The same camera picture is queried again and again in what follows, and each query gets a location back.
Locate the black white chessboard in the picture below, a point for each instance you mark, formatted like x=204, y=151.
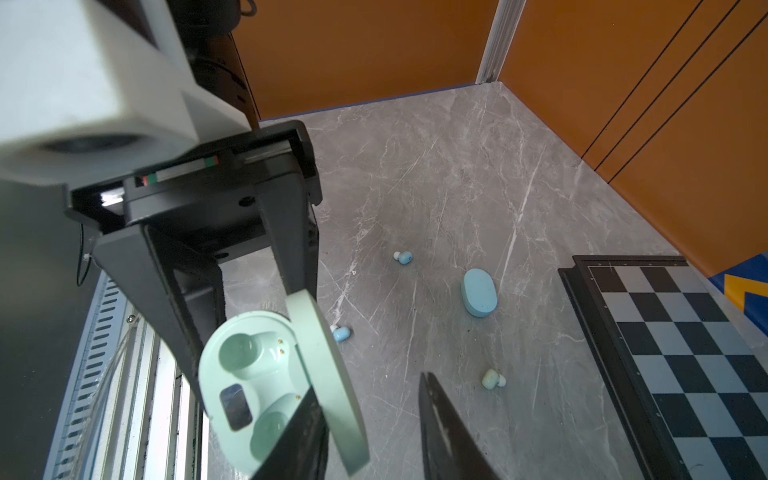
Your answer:
x=689, y=392

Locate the left aluminium corner post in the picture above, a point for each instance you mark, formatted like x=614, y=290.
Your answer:
x=500, y=37

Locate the blue earbud left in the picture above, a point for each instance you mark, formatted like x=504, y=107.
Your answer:
x=403, y=257

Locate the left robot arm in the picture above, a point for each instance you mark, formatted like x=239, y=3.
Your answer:
x=216, y=65

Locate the earbud near blue case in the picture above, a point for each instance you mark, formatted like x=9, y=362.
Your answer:
x=492, y=379

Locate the blue earbud front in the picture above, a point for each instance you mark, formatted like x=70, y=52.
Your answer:
x=340, y=334

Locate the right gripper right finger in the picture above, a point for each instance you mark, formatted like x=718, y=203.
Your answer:
x=448, y=449

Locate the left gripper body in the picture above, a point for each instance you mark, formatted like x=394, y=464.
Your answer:
x=213, y=210

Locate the light blue earbud case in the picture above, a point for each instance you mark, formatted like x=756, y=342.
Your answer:
x=479, y=293

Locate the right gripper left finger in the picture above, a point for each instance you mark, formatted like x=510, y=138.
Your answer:
x=301, y=453

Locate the white earbud case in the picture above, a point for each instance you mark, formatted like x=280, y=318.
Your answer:
x=258, y=367

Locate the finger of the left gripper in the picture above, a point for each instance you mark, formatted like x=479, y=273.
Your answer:
x=178, y=290
x=284, y=210

